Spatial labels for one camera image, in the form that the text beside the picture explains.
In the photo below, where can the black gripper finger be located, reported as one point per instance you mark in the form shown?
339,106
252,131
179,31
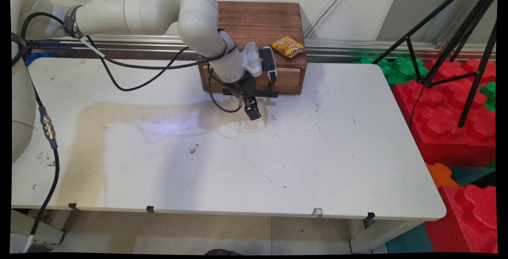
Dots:
254,112
247,104

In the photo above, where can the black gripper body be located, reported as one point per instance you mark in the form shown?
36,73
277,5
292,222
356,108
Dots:
246,86

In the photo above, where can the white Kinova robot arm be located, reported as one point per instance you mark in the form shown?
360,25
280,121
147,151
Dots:
158,10

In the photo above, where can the yellow snack packet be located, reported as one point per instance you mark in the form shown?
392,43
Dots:
289,47

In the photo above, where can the brown wooden drawer box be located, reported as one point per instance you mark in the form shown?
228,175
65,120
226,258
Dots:
274,16

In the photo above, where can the clear tape piece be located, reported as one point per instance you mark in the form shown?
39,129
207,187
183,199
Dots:
317,211

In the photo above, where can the black table edge clip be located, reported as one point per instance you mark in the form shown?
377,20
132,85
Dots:
73,206
150,209
370,215

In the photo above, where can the large green foam block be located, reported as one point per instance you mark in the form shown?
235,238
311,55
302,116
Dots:
399,70

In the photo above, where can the grey table leg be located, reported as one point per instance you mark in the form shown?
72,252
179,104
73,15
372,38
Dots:
43,231
381,235

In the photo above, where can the large red foam block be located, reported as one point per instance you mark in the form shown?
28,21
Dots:
444,120

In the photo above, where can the orange foam piece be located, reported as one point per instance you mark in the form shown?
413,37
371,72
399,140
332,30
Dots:
440,175

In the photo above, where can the light teal foam mat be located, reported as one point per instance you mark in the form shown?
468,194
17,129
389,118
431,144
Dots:
410,241

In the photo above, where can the blue object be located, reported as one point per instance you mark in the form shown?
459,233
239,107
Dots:
37,57

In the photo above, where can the black tripod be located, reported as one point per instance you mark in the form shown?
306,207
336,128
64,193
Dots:
468,32

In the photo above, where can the dark teal foam mat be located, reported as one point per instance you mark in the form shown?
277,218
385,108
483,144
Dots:
474,176

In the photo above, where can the small green foam block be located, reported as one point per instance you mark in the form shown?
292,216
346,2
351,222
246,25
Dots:
490,96

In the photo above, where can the white ribbed camera mount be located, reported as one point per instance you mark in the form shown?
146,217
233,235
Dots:
252,58

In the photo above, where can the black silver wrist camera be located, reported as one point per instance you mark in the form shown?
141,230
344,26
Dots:
268,62

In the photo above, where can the aluminium wall rail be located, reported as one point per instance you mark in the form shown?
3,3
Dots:
357,46

